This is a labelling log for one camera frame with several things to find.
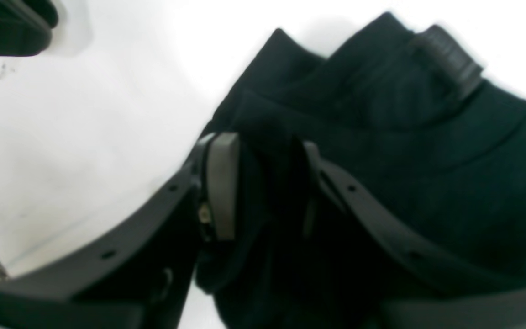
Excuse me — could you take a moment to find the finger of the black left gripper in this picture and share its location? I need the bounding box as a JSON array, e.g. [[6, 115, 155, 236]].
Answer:
[[0, 0, 59, 58]]

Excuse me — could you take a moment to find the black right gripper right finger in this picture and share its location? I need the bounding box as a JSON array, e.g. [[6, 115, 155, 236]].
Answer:
[[303, 142, 526, 329]]

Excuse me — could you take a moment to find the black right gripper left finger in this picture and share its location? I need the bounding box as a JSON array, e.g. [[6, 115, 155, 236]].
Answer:
[[0, 133, 240, 329]]

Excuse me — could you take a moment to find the black T-shirt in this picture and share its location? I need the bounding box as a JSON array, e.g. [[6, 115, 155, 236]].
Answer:
[[196, 12, 526, 329]]

